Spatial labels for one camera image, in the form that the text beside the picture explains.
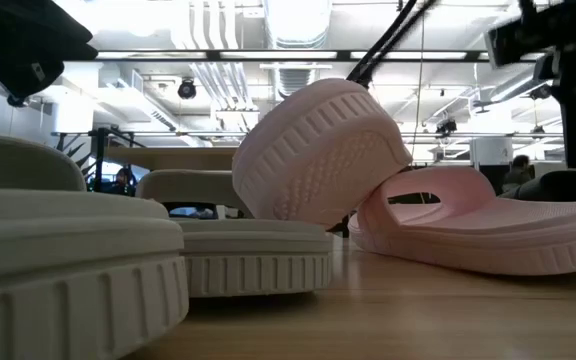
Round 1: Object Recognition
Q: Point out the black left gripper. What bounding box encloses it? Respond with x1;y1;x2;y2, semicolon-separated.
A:
0;0;99;61

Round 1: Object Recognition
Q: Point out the black slide sandal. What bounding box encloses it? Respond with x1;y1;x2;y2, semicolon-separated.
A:
510;168;576;203

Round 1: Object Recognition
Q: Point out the pink slide sandal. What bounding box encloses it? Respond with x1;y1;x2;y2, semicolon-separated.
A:
231;77;414;230
347;165;576;278

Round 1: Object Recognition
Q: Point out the grey slide sandal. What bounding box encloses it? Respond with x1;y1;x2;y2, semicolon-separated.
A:
0;131;191;360
135;168;335;300

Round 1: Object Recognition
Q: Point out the green spiky plant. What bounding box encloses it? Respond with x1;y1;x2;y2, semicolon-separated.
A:
56;133;98;194

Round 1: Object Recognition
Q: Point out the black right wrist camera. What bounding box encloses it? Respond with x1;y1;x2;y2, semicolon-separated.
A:
484;16;567;70

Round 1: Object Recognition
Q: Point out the wooden shelf with black frame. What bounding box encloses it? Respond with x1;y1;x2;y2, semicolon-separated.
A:
87;126;242;202

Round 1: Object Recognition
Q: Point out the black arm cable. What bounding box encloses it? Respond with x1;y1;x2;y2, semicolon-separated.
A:
346;0;442;85

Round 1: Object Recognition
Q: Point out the silver ventilation duct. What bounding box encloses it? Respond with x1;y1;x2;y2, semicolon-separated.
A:
261;0;334;100

